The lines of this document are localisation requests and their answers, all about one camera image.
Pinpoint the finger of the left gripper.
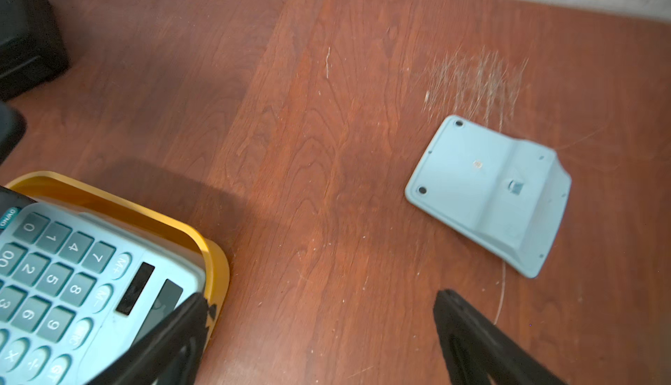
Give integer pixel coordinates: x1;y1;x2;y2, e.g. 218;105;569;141
0;102;26;164

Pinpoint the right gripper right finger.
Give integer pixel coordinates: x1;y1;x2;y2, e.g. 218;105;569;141
433;289;563;384

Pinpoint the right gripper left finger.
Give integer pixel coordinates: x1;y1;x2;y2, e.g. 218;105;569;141
90;293;209;384

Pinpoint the small teal calculator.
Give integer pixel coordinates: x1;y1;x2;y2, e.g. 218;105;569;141
1;202;205;384

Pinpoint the light blue calculator back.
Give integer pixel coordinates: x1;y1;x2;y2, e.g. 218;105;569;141
405;115;571;278

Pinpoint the black calculator face up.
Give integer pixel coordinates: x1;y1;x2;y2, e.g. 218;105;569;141
0;187;35;217

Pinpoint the yellow plastic storage box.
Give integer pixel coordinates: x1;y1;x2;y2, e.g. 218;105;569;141
5;171;231;339

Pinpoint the large black case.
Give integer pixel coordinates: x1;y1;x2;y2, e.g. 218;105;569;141
1;0;70;101

